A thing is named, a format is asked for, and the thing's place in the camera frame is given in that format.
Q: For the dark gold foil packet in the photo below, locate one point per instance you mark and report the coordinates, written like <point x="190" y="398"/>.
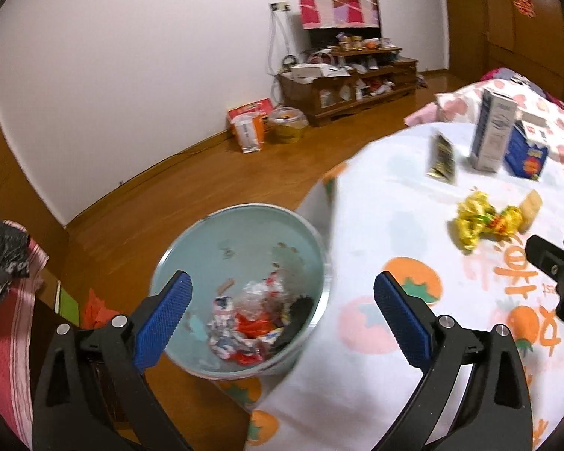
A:
<point x="443" y="159"/>

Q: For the yellow foil wrapper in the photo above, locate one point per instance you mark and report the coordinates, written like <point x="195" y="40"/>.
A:
<point x="472" y="218"/>

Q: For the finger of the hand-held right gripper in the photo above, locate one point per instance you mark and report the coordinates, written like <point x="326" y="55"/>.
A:
<point x="552" y="263"/>

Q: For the red paper decoration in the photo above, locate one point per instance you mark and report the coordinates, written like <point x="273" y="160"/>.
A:
<point x="524" y="2"/>

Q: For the cluster of small jars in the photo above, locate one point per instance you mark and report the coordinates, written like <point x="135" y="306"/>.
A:
<point x="362" y="43"/>

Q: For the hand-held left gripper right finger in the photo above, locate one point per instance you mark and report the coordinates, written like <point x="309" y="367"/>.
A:
<point x="402" y="324"/>

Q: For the pink heart print blanket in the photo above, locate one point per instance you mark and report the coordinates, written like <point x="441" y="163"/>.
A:
<point x="460" y="101"/>

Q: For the green board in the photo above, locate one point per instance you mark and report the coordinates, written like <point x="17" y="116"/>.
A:
<point x="68" y="305"/>

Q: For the tall white grey box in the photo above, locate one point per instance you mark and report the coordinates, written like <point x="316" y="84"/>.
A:
<point x="491" y="131"/>

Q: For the dark grey lace cloth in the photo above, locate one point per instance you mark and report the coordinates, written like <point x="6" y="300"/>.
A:
<point x="0" y="258"/>

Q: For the blue carton box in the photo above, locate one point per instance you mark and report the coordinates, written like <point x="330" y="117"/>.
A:
<point x="526" y="159"/>

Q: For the wooden tv cabinet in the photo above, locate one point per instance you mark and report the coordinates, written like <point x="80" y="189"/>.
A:
<point x="310" y="98"/>

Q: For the grey purple wrapper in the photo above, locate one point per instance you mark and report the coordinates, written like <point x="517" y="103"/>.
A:
<point x="223" y="319"/>

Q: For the dark printed blanket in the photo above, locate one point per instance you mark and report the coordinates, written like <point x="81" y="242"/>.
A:
<point x="503" y="75"/>

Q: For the pink bed sheet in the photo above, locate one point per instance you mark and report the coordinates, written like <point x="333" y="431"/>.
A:
<point x="420" y="115"/>

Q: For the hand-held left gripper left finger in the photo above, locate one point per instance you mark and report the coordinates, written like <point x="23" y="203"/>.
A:
<point x="167" y="324"/>

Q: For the white cardboard box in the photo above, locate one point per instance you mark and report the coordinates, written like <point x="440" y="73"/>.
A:
<point x="310" y="71"/>

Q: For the orange white bag on floor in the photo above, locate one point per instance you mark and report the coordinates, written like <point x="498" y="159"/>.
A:
<point x="249" y="134"/>

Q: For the beige biscuit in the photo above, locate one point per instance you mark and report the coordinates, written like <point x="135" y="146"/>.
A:
<point x="530" y="209"/>

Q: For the clear plastic container on floor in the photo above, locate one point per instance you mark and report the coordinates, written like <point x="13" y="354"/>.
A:
<point x="286" y="127"/>

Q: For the pink patchwork cloth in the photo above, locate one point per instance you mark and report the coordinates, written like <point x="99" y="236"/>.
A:
<point x="338" y="9"/>

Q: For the white wall socket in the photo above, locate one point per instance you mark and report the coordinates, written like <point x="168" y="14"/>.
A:
<point x="280" y="6"/>

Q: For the light blue round bin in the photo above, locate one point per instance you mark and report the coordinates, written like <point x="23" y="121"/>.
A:
<point x="244" y="235"/>

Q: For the orange plastic package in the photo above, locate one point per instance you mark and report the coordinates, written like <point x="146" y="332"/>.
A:
<point x="249" y="109"/>

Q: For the wooden wardrobe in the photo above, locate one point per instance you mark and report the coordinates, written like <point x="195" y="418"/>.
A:
<point x="507" y="33"/>

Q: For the clear plastic bag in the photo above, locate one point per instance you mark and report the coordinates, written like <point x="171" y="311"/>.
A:
<point x="256" y="298"/>

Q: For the pink striped cloth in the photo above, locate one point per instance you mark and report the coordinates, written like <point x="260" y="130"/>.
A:
<point x="4" y="329"/>

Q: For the white fruit print tablecloth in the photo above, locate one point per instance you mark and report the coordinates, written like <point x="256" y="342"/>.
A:
<point x="395" y="225"/>

